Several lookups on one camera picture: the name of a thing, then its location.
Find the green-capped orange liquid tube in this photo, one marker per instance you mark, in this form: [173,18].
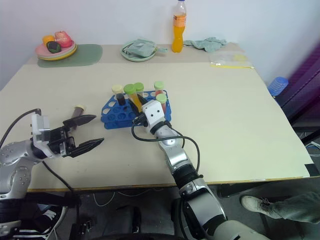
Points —
[133,96]

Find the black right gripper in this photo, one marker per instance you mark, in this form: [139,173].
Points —
[140,119]

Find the pale green plate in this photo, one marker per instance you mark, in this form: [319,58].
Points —
[130,58]

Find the stack of plates with food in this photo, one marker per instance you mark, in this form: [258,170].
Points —
[67,55]

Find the pink plate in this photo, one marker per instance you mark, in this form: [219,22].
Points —
[41,51]

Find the green-capped red liquid tube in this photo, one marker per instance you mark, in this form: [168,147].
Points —
[162,100]

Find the pink toy food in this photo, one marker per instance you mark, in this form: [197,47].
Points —
[63,38]

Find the green-capped yellow liquid tube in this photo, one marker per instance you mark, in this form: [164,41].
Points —
[139,87]

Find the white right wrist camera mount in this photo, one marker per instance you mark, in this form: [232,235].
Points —
[155,113]

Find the green placemat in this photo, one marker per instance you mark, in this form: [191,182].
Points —
[87,56]

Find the white sneaker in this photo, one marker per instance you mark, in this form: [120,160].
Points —
[253,203]

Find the orange toy food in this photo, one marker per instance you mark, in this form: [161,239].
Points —
[48,39]

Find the orange soda bottle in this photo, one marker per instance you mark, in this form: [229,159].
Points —
[178,35]

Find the blue water jug cap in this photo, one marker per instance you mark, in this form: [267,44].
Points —
[277,86]

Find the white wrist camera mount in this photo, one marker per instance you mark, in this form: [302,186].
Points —
[40,126]
[155,113]

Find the grey trouser leg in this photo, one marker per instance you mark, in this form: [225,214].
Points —
[295,207]

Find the black and green toy food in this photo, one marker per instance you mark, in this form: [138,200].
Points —
[53,47]

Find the crumpled green cloth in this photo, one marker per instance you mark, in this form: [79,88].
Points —
[207,43]

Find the green-capped pink liquid tube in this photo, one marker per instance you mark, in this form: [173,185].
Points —
[158,87]

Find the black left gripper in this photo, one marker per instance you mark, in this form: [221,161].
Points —
[58,141]

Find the clear plastic zip bag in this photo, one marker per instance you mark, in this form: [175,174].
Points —
[227,60]

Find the cream-capped dark liquid tube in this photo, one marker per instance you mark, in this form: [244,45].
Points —
[119,96]

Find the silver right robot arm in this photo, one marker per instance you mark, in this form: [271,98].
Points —
[176,158]

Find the cream-capped brown liquid tube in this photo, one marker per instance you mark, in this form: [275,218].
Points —
[78,111]

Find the blue test tube rack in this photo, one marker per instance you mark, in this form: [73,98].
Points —
[117,116]

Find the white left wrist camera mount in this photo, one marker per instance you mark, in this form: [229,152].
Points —
[40,126]

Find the purple panel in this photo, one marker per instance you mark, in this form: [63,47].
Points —
[307,67]

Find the green plate with cloth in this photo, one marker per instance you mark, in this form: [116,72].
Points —
[138,48]

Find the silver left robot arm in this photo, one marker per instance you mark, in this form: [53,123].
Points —
[15,155]

